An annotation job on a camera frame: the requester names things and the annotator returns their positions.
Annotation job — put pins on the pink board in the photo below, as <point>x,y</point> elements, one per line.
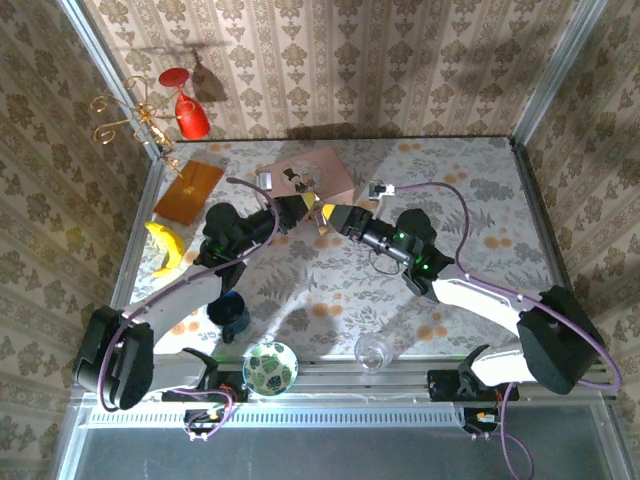
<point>330,170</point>

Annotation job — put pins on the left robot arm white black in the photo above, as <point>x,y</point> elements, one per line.
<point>175,300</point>

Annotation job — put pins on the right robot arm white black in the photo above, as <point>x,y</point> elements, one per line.
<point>475,300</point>

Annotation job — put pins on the brown wooden board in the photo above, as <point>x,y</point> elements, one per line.
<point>190,192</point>

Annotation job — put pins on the yellow banana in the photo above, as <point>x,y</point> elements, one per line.
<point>172,245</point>

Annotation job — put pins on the dark blue mug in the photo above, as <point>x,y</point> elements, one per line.
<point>227,310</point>

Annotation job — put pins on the red wine glass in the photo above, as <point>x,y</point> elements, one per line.
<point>192,120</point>

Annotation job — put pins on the clear drinking glass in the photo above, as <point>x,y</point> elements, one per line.
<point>372,352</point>

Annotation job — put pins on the bowl with green leaf print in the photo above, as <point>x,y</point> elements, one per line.
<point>270,370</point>

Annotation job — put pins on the black connector block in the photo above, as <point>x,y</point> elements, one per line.
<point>472,417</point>
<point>197,417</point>

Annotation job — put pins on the grey metal panel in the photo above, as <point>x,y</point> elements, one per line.
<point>325,455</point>

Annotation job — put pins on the aluminium table side rail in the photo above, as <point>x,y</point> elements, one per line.
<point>131,265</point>

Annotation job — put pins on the dark table side rail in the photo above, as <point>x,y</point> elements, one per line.
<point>550,245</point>

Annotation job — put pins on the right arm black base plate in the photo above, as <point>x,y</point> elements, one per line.
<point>442,387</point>

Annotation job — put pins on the aluminium front rail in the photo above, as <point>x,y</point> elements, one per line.
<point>340,380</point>

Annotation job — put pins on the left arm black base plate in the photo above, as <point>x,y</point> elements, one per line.
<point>240,384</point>

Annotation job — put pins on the aluminium frame post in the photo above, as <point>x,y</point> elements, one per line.
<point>102,57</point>
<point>552,75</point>

